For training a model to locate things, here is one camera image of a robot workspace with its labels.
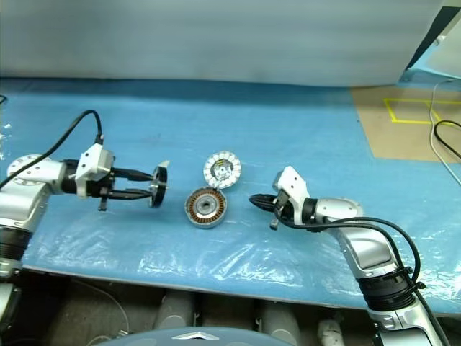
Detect grey-blue shell with emblem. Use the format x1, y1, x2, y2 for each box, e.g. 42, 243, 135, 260
92, 326, 290, 346

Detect blue plastic table cover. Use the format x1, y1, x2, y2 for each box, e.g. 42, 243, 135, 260
0, 77, 461, 314

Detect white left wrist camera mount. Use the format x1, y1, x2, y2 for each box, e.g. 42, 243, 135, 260
74, 143, 115, 198

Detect white side panel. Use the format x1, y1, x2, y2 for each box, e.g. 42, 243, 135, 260
408, 6, 461, 79

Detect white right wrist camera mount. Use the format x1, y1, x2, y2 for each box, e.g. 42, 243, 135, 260
272, 165, 311, 225

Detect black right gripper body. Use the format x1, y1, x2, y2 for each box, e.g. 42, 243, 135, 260
269, 188, 295, 231

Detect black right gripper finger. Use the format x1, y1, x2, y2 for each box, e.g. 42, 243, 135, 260
251, 200, 278, 212
249, 192, 278, 204

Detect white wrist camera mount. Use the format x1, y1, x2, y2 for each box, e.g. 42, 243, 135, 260
272, 165, 311, 225
74, 143, 115, 198

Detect white rounded cap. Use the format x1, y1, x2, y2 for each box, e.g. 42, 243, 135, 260
316, 316, 344, 344

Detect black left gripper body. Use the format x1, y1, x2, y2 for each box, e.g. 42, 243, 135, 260
85, 168, 119, 212

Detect grey rounded cylinder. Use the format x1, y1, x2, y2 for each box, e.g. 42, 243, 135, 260
259, 298, 300, 337
157, 290, 197, 329

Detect black ring disc part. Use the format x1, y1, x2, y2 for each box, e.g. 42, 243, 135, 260
148, 164, 169, 209

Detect white floor cable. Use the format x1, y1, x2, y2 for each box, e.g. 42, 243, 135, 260
429, 79, 461, 178

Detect black floor cable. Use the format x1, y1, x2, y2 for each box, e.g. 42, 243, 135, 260
433, 120, 461, 161

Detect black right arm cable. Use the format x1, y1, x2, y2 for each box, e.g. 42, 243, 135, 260
284, 215, 453, 346

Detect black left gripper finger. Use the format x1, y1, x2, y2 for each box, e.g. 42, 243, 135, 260
107, 188, 155, 202
113, 167, 156, 182

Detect yellow tape square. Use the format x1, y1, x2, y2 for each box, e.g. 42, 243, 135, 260
382, 97, 453, 125

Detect silver motor housing copper windings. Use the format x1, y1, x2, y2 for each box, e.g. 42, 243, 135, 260
184, 187, 228, 230

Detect white backdrop board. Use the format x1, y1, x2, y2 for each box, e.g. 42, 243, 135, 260
0, 0, 447, 88

